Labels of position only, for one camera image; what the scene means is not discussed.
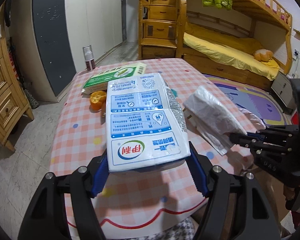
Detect pink trash bag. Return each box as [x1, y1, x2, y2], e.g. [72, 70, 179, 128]
[239, 108, 266, 130]

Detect yellow bed sheet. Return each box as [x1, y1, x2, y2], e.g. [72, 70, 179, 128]
[183, 21, 280, 81]

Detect colourful rainbow rug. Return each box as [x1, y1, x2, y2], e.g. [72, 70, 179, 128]
[205, 74, 291, 125]

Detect wooden cabinet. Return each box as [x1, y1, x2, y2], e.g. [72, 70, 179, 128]
[0, 3, 34, 152]

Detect grey nightstand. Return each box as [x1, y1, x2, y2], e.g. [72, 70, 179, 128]
[271, 71, 296, 110]

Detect green white medicine box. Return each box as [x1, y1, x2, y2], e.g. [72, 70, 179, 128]
[82, 62, 147, 95]

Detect white grey wardrobe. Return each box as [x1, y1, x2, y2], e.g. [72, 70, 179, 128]
[32, 0, 123, 95]

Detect pink checkered tablecloth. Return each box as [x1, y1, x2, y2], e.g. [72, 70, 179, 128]
[50, 59, 256, 239]

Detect teal plastic wrapper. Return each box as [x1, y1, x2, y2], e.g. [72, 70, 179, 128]
[171, 89, 178, 97]

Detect wooden staircase drawers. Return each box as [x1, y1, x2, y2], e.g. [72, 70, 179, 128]
[138, 0, 179, 60]

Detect blue white milk carton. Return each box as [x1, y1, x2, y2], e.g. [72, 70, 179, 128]
[106, 73, 190, 173]

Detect wooden bunk bed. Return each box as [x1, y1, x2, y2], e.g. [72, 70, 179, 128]
[175, 0, 293, 91]

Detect orange plush pillow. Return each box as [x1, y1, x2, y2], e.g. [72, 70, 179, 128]
[254, 49, 273, 62]

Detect spray bottle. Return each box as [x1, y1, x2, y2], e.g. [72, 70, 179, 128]
[83, 45, 95, 71]

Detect orange peel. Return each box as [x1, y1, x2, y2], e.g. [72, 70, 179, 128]
[90, 90, 107, 111]

